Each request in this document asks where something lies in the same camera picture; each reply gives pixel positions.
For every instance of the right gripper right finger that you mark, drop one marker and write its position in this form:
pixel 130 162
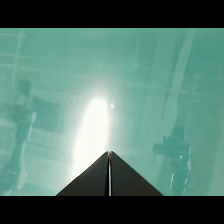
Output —
pixel 128 180

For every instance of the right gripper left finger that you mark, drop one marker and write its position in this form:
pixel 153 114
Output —
pixel 94 180

